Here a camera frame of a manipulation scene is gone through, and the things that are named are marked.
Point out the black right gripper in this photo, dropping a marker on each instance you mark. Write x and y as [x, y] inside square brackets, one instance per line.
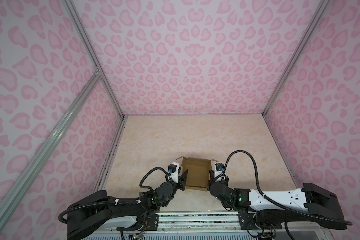
[210, 181]

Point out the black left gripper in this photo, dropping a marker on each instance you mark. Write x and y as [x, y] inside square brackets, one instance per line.
[182, 180]

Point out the brown cardboard paper box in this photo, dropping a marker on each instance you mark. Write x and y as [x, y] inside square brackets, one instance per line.
[198, 172]

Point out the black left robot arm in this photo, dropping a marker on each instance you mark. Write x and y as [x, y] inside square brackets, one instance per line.
[87, 215]

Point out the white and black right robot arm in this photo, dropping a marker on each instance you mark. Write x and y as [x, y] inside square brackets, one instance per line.
[310, 203]

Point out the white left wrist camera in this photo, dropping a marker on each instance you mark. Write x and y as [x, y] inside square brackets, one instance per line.
[173, 171]

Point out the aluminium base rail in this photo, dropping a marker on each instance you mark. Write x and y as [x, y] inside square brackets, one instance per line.
[220, 225]

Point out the aluminium diagonal left wall bar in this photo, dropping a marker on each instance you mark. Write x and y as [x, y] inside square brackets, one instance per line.
[17, 192]

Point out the aluminium back left corner post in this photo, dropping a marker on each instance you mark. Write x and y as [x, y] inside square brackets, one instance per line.
[79, 26]

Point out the aluminium corner post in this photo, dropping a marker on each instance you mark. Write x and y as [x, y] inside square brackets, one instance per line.
[79, 26]
[316, 19]

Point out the aluminium back right corner post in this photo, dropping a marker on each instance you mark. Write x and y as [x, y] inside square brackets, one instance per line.
[316, 19]

